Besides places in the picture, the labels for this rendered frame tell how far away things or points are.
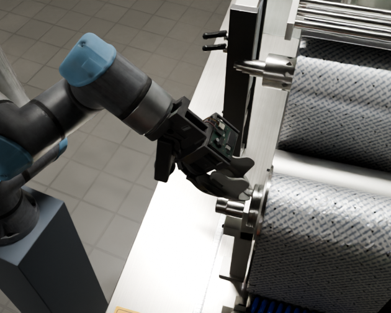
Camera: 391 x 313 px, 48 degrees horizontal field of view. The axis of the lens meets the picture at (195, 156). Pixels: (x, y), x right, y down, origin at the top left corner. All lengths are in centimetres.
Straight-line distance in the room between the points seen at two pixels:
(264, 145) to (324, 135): 47
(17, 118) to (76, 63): 13
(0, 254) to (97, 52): 71
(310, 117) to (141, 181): 160
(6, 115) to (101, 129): 194
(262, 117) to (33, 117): 86
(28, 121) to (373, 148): 60
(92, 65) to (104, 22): 281
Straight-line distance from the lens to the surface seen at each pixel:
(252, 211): 72
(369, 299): 85
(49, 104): 68
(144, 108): 62
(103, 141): 254
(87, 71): 60
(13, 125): 66
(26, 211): 117
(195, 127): 63
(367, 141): 87
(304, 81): 79
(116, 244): 215
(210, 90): 145
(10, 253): 119
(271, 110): 141
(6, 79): 102
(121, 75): 61
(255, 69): 85
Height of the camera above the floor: 189
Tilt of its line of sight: 51 degrees down
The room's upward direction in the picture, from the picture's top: straight up
